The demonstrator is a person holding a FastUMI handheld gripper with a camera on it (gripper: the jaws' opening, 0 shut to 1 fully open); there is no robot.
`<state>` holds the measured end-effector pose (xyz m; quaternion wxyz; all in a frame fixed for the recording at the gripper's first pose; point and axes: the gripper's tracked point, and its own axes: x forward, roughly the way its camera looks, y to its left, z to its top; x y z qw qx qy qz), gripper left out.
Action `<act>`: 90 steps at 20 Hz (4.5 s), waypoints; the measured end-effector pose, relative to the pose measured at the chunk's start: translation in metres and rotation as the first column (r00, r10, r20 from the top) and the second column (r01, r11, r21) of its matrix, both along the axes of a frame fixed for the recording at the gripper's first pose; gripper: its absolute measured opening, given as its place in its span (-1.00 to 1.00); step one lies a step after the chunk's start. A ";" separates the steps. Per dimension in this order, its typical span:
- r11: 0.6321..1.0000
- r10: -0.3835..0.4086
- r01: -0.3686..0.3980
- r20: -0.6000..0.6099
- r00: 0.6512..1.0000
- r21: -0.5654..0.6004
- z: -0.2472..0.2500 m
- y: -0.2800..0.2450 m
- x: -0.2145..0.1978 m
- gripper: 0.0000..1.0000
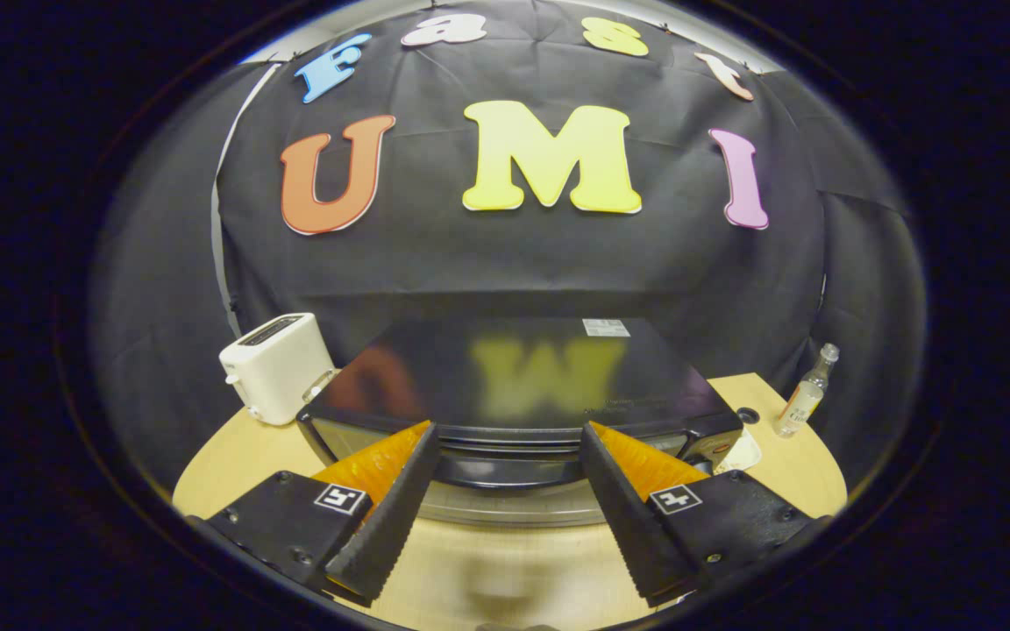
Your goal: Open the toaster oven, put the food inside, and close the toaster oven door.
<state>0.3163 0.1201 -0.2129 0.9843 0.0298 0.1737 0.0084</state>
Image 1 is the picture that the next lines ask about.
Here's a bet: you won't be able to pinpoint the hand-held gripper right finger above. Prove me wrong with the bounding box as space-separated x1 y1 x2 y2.
580 422 830 607

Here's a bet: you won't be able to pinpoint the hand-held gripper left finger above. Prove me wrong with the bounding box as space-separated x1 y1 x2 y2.
188 421 442 607

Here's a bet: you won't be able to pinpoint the black toaster oven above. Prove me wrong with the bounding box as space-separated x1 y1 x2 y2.
296 317 744 528

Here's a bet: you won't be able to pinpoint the white bread toaster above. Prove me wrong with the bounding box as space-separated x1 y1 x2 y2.
219 313 336 427

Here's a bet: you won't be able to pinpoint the white divided dish with beans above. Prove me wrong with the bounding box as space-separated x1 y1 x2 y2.
714 429 763 475

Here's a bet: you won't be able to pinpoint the clear glass jar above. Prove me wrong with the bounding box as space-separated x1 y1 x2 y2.
303 368 339 404

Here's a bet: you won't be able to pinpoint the clear glass bottle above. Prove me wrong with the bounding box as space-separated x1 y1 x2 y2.
774 344 840 438

